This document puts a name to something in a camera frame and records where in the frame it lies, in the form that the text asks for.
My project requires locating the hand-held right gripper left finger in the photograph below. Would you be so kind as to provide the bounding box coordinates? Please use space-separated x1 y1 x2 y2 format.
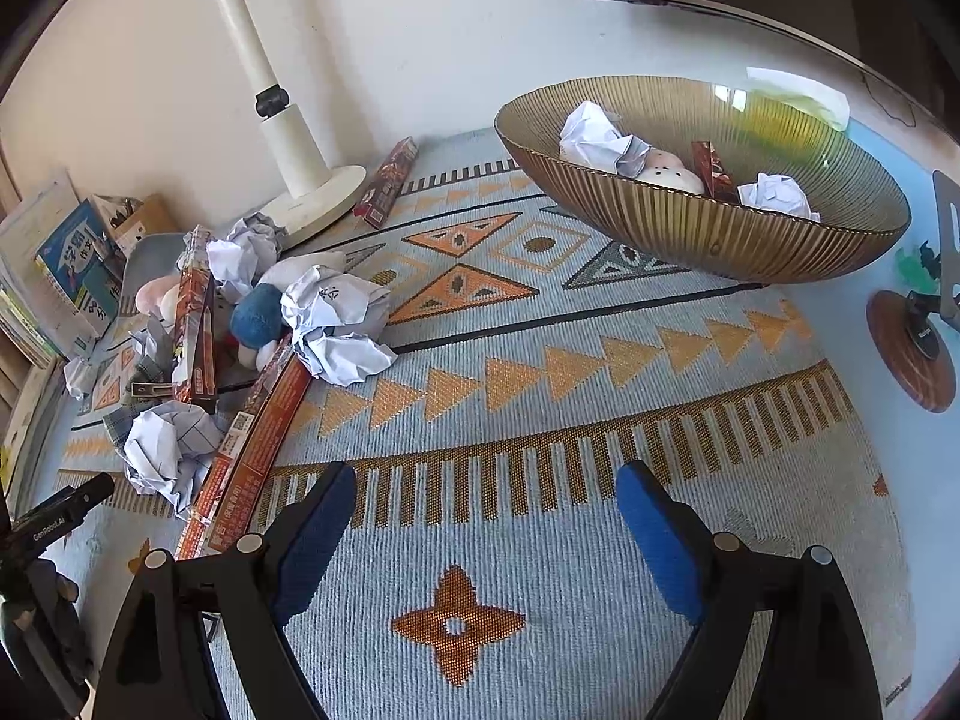
91 461 358 720

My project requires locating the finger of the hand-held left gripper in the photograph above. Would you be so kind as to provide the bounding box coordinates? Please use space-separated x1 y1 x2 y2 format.
9 471 116 542

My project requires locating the white desk lamp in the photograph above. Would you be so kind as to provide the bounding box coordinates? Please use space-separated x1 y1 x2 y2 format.
196 0 368 248

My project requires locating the blue cover book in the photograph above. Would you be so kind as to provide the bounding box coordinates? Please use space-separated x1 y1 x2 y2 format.
34 199 125 338

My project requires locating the beige patterned pen container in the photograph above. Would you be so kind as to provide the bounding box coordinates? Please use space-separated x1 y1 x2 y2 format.
90 193 181 256

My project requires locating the wooden bowl with paper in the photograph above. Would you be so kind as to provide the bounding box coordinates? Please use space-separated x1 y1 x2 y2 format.
493 76 912 284

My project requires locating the green and white packet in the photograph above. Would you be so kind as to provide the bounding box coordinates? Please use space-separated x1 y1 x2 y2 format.
742 67 852 158

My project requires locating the row of upright books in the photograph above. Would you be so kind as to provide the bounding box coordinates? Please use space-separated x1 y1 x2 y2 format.
0 169 83 368

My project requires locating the small green toy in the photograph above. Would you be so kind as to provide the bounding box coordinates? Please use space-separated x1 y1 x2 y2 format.
892 240 942 290

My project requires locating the plush doll with blue hat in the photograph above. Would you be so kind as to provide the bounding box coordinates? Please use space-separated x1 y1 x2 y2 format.
225 283 293 374

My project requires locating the short red box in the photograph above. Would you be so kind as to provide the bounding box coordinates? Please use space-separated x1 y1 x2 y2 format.
690 139 740 203

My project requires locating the patterned woven mat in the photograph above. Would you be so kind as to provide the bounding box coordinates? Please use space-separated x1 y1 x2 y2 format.
56 127 912 720

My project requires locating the tablet stand with wooden base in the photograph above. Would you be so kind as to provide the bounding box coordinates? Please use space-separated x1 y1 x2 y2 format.
866 169 960 413

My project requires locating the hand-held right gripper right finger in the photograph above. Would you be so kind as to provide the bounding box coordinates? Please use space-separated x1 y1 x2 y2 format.
615 460 882 720

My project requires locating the long red box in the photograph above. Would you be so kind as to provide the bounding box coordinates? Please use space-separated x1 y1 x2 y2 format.
174 341 314 563

